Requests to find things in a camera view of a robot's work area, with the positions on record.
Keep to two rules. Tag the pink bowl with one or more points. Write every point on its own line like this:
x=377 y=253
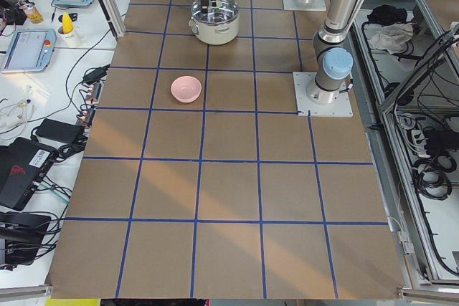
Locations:
x=186 y=89

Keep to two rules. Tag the brown grid table mat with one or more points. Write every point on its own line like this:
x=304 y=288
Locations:
x=233 y=195

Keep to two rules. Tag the glass pot lid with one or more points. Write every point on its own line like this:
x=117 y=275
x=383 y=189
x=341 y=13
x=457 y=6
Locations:
x=225 y=12

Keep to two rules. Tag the large black power brick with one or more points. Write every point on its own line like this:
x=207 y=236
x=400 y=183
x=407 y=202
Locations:
x=59 y=131

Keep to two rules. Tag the yellow drink can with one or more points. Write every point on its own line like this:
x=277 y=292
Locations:
x=32 y=13

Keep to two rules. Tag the near teach pendant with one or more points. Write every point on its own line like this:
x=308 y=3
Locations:
x=30 y=50

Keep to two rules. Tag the black laptop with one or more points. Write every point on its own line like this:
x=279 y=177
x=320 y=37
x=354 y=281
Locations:
x=24 y=163

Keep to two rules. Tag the black power adapter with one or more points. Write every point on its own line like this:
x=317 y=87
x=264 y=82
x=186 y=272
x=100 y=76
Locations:
x=95 y=75

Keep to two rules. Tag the crumpled white cloth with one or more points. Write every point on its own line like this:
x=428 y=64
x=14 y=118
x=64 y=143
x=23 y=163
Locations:
x=392 y=38

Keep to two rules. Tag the white electric cooking pot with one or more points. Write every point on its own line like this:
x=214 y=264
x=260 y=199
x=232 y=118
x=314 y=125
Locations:
x=219 y=26

